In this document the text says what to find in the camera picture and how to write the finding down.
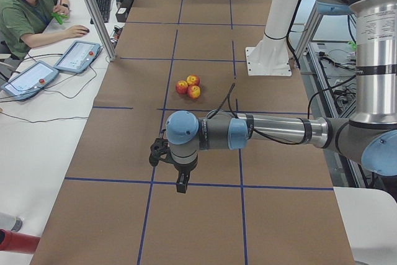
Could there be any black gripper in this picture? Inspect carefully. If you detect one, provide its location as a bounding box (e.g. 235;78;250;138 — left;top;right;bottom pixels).
176;166;193;194

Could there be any brown paper table cover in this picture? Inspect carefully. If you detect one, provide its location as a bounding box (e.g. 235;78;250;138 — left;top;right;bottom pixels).
32;0;354;264

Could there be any black box on desk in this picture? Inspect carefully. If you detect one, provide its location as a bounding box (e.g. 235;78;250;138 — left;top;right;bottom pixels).
115;0;133;23

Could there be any teach pendant tablet near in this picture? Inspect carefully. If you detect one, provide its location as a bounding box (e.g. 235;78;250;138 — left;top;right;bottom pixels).
1;61;59;101

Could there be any aluminium frame post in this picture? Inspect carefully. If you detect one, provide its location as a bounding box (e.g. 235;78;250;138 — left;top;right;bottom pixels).
84;0;116;61

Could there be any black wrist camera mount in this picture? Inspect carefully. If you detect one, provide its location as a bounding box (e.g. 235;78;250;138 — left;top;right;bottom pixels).
149;129;174;167

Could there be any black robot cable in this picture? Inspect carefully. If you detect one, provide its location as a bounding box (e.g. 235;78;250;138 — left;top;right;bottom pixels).
205;82;311;145

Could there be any red yellow apple back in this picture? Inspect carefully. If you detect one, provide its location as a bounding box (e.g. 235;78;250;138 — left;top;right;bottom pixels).
186;74;200;86

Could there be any teach pendant tablet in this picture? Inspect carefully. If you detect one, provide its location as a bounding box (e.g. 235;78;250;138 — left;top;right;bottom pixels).
1;61;59;101
53;40;101;74

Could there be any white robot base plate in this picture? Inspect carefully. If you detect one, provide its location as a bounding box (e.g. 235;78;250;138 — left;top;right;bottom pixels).
245;36;292;76

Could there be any red yellow apple front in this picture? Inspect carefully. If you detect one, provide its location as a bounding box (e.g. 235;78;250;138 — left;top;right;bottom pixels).
187;85;201;99

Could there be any black keyboard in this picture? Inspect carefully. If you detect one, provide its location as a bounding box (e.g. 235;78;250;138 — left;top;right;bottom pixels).
95;0;112;23

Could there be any teach pendant tablet far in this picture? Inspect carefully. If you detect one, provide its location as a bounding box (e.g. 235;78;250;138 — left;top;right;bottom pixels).
53;40;101;74

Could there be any red yellow apple left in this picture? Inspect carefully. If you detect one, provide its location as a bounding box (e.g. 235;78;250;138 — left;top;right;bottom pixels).
175;80;189;94

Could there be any person in green shirt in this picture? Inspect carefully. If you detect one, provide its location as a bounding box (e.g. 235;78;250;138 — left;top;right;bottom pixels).
1;0;87;60

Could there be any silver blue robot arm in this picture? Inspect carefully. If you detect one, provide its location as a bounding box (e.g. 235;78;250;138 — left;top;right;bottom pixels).
165;0;396;193

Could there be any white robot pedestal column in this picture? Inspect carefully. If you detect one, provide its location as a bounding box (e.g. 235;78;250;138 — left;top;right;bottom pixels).
263;0;314;41

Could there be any red cylinder object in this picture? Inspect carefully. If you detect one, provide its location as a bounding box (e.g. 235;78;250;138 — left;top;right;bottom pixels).
0;229;40;254

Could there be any green plastic object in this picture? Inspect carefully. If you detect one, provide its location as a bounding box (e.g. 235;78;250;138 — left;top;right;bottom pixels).
51;12;69;25

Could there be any red yellow apple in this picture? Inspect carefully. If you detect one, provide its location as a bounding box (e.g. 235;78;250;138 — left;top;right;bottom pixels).
186;74;200;86
187;85;201;99
175;80;189;94

